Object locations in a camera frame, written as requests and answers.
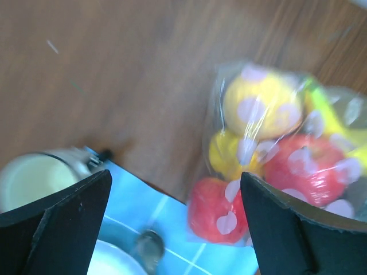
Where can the fake yellow banana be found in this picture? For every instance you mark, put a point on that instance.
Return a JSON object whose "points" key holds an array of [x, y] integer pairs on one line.
{"points": [[330, 112]]}

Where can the fake red apple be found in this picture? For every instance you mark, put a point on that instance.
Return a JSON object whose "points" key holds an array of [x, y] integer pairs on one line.
{"points": [[216, 212], [307, 165]]}

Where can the beige mug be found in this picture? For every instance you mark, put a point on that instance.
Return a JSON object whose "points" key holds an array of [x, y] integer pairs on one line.
{"points": [[35, 175]]}

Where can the fake yellow pear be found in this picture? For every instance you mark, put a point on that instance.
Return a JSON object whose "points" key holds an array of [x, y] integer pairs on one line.
{"points": [[263, 109]]}

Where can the silver spoon on cloth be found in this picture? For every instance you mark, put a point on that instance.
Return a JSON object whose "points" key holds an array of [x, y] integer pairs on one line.
{"points": [[150, 248]]}

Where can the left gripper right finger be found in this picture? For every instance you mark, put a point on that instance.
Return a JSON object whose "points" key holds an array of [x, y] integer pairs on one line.
{"points": [[291, 236]]}

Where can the clear zip top bag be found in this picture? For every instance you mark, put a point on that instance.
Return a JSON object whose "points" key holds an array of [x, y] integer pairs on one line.
{"points": [[352, 202]]}

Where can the fake yellow lemon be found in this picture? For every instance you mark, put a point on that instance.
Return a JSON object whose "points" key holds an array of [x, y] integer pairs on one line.
{"points": [[223, 157]]}

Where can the blue checkered cloth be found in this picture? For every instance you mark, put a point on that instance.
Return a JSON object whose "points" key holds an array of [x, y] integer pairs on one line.
{"points": [[135, 206]]}

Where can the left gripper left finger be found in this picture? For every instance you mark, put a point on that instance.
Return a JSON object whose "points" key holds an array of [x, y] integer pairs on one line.
{"points": [[56, 234]]}

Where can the white round plate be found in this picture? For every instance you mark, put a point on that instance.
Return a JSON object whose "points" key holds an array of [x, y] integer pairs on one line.
{"points": [[108, 259]]}

